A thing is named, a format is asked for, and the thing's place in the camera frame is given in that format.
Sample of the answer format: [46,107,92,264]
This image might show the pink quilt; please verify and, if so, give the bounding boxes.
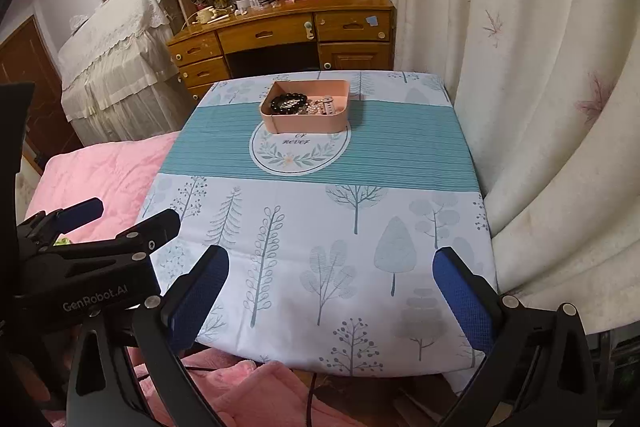
[26,132,178,243]

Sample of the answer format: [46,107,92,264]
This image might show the green crumpled wrapper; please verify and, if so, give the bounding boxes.
[54,236,72,246]

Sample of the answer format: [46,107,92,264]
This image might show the pink plastic jewelry tray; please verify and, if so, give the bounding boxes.
[259,79,350,134]

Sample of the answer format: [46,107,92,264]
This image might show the pink fleece clothing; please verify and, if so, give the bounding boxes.
[44,345,367,427]

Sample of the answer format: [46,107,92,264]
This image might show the black bead bracelet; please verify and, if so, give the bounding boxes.
[269,92,310,116]

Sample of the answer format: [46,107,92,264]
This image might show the white pearl necklace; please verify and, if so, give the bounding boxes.
[301,97,329,117]

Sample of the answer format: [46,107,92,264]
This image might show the white floral curtain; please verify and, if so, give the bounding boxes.
[392,0,639,333]

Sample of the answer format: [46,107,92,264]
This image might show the tree print tablecloth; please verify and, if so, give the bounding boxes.
[139,70,496,377]

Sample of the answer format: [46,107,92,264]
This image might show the white lace cover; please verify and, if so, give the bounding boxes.
[58,0,193,146]

